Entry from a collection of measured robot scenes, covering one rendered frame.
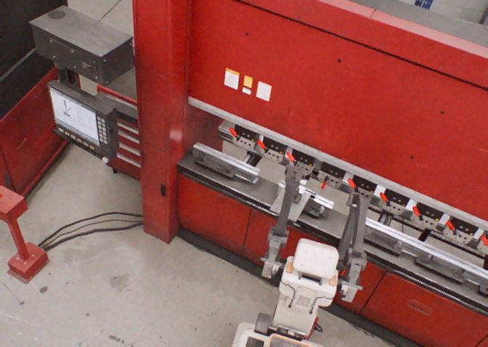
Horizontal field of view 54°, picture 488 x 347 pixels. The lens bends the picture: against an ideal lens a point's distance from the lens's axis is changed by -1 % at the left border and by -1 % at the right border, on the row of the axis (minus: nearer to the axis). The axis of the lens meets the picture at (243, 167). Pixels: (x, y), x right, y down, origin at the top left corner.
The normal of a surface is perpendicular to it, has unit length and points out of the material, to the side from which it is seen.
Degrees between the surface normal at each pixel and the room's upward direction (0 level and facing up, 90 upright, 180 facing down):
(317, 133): 90
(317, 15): 90
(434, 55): 90
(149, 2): 90
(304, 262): 47
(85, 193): 0
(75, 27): 0
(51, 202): 0
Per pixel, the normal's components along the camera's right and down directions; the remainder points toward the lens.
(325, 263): -0.11, 0.03
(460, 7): -0.26, 0.67
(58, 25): 0.11, -0.69
